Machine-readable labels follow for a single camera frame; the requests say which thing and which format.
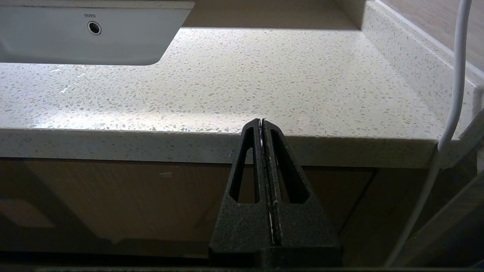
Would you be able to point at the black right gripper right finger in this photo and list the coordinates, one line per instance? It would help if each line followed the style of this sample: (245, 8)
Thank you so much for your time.
(302, 226)

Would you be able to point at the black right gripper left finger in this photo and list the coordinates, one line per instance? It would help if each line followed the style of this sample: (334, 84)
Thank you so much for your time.
(245, 226)

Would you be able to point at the wooden vanity cabinet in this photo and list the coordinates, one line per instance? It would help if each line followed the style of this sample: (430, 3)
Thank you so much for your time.
(132, 196)

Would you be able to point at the white ceramic sink basin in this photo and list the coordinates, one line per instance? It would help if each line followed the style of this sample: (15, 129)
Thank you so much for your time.
(49, 41)

